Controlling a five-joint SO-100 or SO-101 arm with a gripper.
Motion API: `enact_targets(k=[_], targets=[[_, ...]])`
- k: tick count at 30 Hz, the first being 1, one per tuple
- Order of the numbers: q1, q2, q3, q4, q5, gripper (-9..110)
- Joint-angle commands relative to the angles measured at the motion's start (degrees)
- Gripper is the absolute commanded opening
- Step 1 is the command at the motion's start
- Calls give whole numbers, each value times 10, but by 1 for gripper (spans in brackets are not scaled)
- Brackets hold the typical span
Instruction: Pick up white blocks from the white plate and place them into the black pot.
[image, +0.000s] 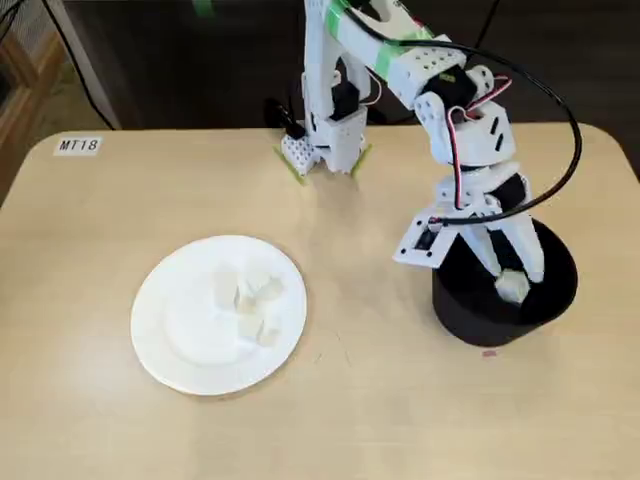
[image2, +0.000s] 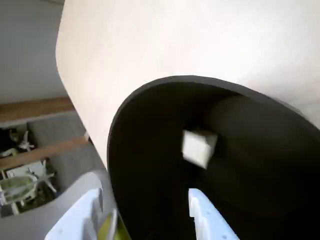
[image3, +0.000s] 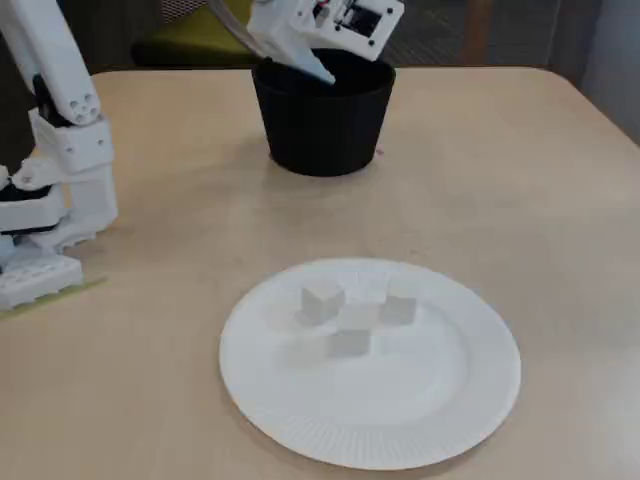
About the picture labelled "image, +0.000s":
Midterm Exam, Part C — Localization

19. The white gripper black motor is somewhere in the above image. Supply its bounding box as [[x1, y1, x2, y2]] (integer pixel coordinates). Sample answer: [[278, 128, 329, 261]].
[[432, 159, 547, 285]]

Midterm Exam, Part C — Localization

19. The black round pot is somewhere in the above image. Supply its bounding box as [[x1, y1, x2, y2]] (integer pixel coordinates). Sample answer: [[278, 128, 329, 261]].
[[431, 214, 580, 349]]

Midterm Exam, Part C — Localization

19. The white round plate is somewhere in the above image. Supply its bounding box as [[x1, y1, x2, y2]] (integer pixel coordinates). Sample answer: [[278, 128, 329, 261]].
[[129, 234, 308, 397]]

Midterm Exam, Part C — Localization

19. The green tape strip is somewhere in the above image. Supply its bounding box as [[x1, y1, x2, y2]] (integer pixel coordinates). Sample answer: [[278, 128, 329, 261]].
[[273, 144, 309, 186], [349, 143, 374, 179]]

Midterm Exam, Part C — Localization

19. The black plug connector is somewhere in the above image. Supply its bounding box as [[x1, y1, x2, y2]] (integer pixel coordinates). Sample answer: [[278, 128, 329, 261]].
[[263, 97, 305, 140]]

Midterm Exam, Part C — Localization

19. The white MT18 label sticker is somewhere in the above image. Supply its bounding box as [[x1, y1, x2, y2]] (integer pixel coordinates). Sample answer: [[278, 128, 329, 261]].
[[53, 135, 104, 157]]

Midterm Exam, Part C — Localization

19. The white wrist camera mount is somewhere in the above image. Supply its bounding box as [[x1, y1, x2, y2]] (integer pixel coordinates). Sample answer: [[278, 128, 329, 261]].
[[392, 207, 454, 271]]

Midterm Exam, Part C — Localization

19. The red white servo wire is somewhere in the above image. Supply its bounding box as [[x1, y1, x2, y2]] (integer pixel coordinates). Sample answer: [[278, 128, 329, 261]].
[[446, 74, 515, 211]]

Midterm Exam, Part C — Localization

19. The grey metal post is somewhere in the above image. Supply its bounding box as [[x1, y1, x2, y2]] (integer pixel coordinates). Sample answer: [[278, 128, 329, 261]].
[[47, 0, 124, 132]]

